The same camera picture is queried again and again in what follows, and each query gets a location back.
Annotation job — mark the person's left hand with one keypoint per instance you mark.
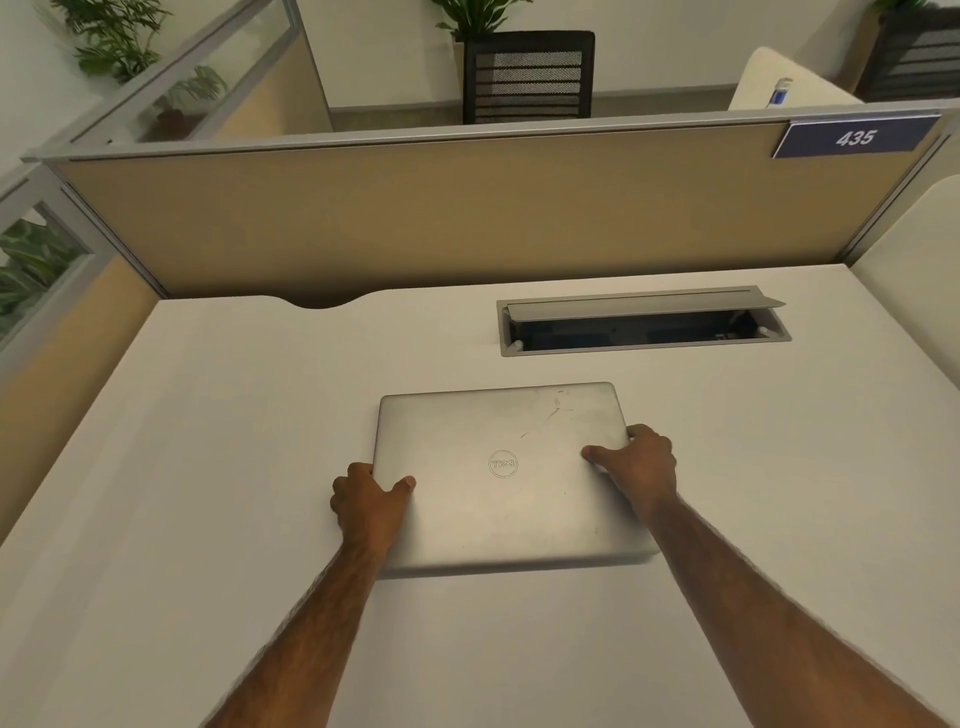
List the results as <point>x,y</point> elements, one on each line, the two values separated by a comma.
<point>369,505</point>

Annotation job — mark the blue number sign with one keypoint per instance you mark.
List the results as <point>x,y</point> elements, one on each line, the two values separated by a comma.
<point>855,137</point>

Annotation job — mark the glass side partition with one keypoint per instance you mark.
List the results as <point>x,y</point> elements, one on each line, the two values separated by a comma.
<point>67,247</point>

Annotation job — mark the black mesh office chair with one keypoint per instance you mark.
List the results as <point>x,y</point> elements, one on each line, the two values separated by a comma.
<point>528,76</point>
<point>911,56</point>

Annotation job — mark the person's right thumb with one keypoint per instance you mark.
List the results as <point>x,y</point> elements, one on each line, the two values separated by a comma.
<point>600,454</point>

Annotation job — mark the person's right forearm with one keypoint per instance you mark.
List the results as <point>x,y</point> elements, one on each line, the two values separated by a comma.
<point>772,622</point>

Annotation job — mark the person's left forearm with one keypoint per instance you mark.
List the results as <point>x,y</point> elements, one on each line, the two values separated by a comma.
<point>315,637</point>

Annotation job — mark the silver laptop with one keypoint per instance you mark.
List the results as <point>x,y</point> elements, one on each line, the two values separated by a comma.
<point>487,480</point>

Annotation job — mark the person's right hand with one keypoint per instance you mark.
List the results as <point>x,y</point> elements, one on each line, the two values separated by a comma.
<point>642,466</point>

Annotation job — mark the green potted plant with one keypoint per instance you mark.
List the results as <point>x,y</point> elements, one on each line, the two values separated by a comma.
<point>472,15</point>
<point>184,101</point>
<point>112,37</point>

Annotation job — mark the small white blue bottle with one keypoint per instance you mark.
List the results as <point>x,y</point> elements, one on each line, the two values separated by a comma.
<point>780,93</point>

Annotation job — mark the person's left thumb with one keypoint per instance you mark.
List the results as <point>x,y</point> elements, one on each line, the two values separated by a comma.
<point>400,487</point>

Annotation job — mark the green leafy plant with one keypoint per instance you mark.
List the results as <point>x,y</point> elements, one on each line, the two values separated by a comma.
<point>30,262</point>

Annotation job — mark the beige desk partition panel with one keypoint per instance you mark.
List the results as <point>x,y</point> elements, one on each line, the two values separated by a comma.
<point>480,210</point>
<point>911,262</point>

